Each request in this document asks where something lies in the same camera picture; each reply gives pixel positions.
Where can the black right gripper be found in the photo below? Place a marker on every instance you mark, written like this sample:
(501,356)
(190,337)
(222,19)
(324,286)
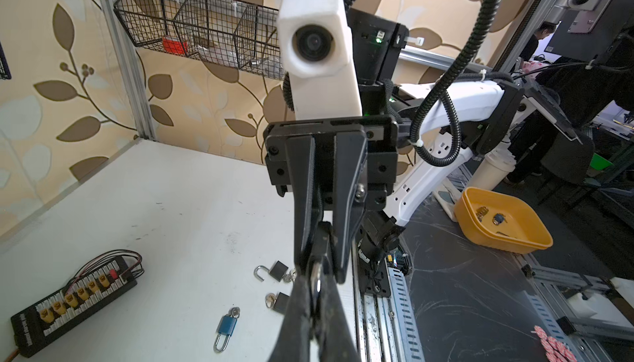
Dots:
(342,153)

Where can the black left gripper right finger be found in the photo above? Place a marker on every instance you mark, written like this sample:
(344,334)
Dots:
(331,329)

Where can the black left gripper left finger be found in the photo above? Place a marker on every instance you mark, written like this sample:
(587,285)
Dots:
(308,313)

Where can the blue padlock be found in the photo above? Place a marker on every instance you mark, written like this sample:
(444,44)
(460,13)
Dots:
(225,329)

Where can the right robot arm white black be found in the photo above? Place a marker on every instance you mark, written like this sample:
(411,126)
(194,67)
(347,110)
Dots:
(441,124)

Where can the black padlock right open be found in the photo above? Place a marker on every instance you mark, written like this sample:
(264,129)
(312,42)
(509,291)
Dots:
(279,271)

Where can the red item in basket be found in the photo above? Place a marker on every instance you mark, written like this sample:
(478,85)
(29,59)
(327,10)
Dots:
(175,46)

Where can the yellow plastic bowl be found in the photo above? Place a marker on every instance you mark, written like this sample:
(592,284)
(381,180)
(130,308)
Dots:
(500,221)

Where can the pink white candies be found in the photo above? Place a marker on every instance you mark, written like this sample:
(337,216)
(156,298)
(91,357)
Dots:
(555,350)

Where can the black charging board yellow connectors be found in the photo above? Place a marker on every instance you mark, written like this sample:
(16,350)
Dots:
(96,284)

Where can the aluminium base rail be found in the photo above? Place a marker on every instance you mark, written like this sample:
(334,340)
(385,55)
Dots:
(384,317)

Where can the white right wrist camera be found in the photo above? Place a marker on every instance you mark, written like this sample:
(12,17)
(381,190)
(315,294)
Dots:
(316,47)

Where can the right wire basket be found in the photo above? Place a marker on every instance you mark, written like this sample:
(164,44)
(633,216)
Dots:
(229,33)

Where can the aluminium frame post right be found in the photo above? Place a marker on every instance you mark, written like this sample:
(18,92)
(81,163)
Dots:
(131,71)

